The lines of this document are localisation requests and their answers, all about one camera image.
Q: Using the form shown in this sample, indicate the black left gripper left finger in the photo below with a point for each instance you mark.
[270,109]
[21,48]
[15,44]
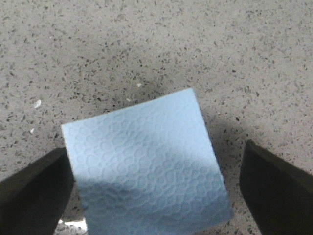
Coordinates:
[33,200]

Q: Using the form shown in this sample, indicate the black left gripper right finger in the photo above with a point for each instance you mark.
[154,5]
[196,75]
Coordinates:
[278,194]

